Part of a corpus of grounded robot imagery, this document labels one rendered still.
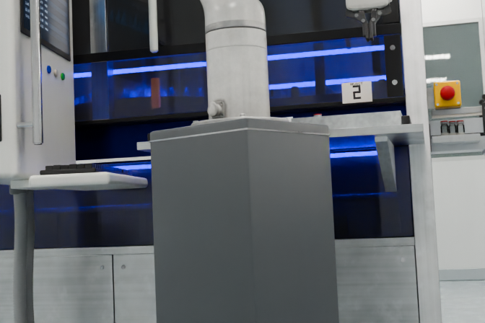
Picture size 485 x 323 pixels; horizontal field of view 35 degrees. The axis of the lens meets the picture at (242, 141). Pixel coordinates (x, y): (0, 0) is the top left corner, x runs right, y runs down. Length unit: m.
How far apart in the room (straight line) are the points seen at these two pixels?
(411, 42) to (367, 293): 0.72
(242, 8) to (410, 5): 0.88
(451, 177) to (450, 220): 0.37
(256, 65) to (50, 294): 1.28
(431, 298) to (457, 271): 4.60
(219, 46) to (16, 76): 0.67
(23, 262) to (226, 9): 1.08
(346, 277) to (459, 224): 4.62
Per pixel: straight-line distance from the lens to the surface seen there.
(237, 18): 1.45
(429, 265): 2.19
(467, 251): 6.80
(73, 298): 2.45
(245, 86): 1.43
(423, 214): 2.18
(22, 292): 2.25
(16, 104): 1.95
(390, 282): 2.19
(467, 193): 6.78
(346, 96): 2.21
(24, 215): 2.23
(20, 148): 1.95
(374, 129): 1.79
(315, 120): 1.83
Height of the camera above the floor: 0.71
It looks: 5 degrees up
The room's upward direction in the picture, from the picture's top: 3 degrees counter-clockwise
